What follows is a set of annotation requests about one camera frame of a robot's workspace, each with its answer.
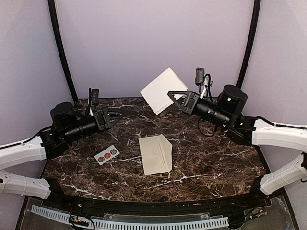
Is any white sticker sheet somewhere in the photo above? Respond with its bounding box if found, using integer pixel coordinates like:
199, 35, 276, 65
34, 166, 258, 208
94, 145, 120, 165

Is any black left corner post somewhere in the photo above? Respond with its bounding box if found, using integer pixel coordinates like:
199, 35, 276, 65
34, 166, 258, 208
47, 0, 79, 103

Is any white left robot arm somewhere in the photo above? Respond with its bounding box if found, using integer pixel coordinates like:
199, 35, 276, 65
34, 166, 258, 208
0, 102, 126, 209

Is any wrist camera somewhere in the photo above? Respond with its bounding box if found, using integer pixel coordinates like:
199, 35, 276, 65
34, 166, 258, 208
195, 67, 213, 101
85, 88, 99, 116

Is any white slotted cable duct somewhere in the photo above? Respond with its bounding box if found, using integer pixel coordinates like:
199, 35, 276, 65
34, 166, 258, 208
31, 205, 229, 230

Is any black corner post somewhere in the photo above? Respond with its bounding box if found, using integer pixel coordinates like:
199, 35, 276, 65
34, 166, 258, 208
236, 0, 261, 89
47, 0, 79, 103

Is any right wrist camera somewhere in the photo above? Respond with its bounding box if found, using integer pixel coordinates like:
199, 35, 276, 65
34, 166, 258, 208
195, 67, 213, 101

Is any black right corner post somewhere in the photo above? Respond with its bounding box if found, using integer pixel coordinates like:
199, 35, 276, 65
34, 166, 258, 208
236, 0, 261, 89

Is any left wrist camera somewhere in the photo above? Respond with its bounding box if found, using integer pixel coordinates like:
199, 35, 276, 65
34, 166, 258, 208
85, 88, 99, 116

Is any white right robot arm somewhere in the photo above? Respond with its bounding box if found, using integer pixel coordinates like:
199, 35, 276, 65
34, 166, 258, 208
168, 85, 307, 208

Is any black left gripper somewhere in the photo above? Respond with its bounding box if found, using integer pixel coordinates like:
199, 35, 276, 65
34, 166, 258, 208
64, 107, 127, 143

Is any cream paper envelope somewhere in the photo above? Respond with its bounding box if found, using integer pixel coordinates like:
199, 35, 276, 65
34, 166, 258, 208
139, 134, 173, 175

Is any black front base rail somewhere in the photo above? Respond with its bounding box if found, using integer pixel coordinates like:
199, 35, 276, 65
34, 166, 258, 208
43, 194, 272, 216

